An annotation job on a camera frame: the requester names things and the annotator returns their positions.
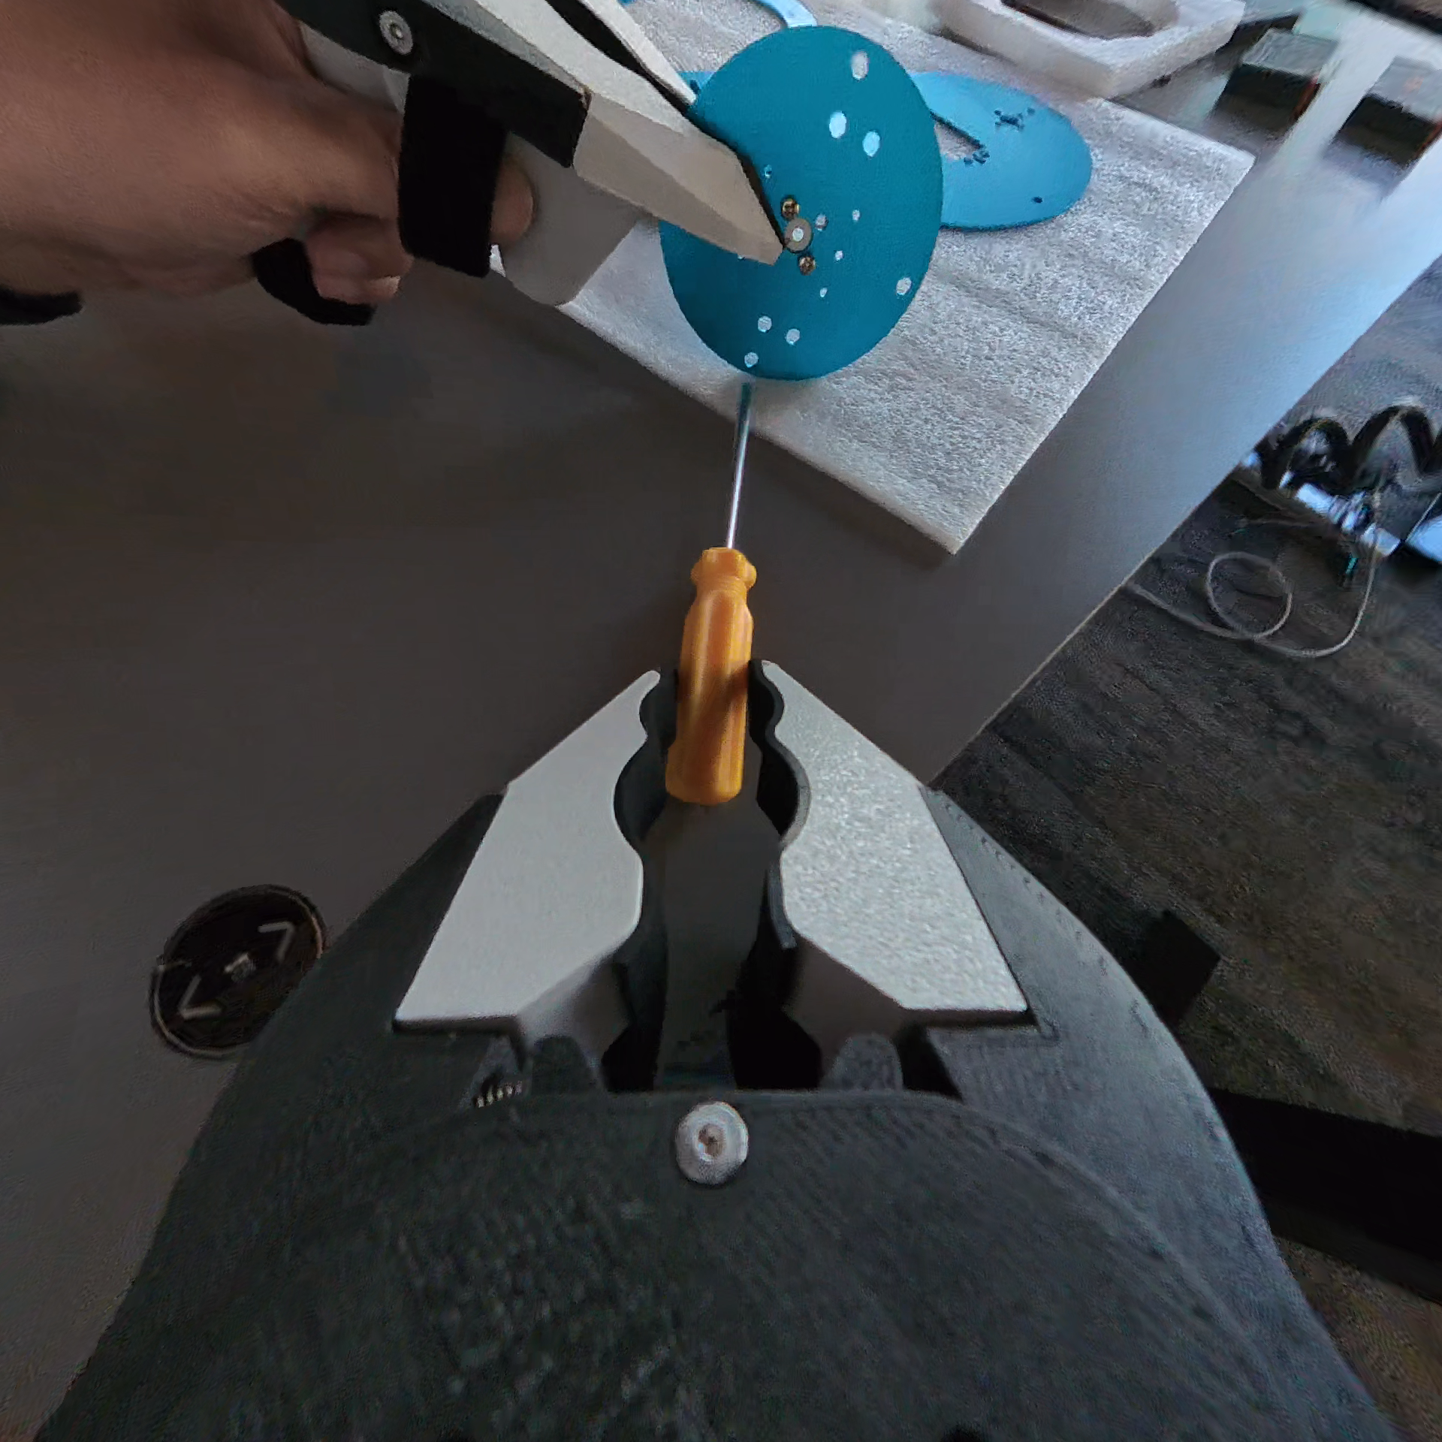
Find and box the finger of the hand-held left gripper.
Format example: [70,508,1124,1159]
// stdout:
[567,72,785,270]
[574,0,703,110]

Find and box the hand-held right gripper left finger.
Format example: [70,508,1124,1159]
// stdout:
[394,670,677,1065]

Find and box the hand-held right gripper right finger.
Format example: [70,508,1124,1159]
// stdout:
[749,661,1038,1065]

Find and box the small blue round plate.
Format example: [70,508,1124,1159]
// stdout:
[658,28,945,383]

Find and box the yellow handled screwdriver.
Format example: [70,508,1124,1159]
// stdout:
[662,373,763,810]

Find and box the round black desk grommet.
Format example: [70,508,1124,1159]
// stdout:
[149,884,331,1061]

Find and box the grey desk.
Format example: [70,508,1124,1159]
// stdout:
[0,0,1442,1377]

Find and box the black desk foot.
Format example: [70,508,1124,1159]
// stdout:
[1122,901,1442,1301]

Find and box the person's left hand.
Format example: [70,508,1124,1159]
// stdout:
[0,0,547,311]

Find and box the large blue round plate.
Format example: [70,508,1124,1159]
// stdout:
[897,69,1096,234]

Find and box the white foam sheet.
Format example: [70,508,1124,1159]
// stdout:
[552,0,1258,558]

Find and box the white foam frame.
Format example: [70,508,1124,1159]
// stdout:
[933,0,1247,98]

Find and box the white floor cable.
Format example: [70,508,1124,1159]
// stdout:
[1122,481,1385,661]

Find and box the black coiled cable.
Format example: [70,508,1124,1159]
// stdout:
[1245,400,1442,570]

